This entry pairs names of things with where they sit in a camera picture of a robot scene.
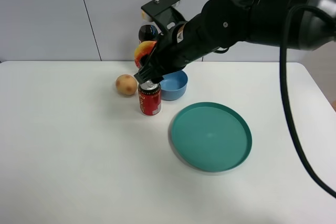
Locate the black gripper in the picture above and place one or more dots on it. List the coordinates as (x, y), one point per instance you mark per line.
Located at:
(185, 44)

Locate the rainbow bumpy ball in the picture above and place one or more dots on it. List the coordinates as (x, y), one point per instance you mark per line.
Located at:
(142, 50)

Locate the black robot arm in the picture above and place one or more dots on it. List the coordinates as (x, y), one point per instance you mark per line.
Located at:
(220, 24)

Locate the red soda can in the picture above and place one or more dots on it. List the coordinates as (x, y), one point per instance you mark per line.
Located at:
(150, 98)

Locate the blue plastic bowl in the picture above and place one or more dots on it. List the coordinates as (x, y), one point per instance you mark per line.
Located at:
(173, 85)

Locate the yellow brown-spotted potato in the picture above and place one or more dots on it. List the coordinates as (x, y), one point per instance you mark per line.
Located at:
(126, 84)

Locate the cola bottle yellow cap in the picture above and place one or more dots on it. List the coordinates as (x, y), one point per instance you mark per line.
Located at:
(148, 30)

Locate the green round plate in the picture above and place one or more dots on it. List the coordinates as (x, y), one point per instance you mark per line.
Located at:
(211, 137)

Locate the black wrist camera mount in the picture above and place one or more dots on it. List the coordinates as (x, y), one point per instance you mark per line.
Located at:
(163, 12)

